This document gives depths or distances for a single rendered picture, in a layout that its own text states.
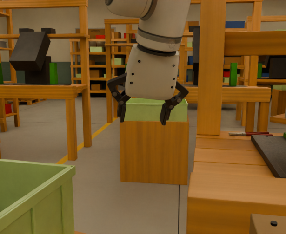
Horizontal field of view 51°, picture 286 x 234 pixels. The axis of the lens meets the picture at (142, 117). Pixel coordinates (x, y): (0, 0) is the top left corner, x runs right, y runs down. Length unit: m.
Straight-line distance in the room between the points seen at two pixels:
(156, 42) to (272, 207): 0.36
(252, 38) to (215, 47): 0.17
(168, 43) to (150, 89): 0.10
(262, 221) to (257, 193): 0.22
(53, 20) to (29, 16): 0.91
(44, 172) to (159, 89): 0.27
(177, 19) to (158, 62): 0.09
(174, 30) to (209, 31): 0.62
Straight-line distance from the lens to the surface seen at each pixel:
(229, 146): 1.04
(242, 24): 7.91
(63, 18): 11.68
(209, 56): 1.15
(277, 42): 1.27
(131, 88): 0.58
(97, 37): 10.54
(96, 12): 11.32
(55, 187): 0.53
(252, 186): 0.67
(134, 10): 0.50
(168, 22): 0.53
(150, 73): 0.57
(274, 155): 0.91
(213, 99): 1.15
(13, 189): 0.67
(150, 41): 0.54
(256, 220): 0.43
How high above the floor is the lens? 1.15
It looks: 10 degrees down
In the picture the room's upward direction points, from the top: straight up
